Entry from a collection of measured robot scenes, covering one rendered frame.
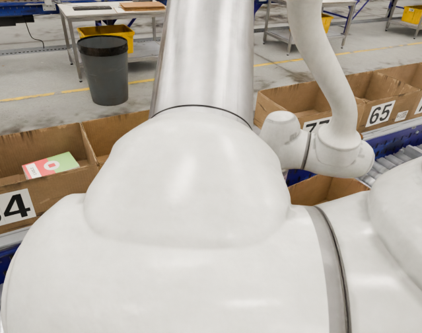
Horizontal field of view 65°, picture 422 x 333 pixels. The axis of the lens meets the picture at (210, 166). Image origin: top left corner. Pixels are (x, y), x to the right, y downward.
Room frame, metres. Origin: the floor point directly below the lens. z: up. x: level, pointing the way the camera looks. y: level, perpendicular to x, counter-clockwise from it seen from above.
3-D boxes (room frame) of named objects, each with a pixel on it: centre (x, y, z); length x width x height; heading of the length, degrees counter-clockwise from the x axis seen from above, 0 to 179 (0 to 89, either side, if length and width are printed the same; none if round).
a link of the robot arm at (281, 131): (0.77, -0.19, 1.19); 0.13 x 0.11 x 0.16; 76
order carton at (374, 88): (1.61, -0.78, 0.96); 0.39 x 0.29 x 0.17; 120
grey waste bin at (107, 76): (3.52, 1.20, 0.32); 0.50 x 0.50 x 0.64
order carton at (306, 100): (1.42, -0.44, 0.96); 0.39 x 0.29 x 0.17; 120
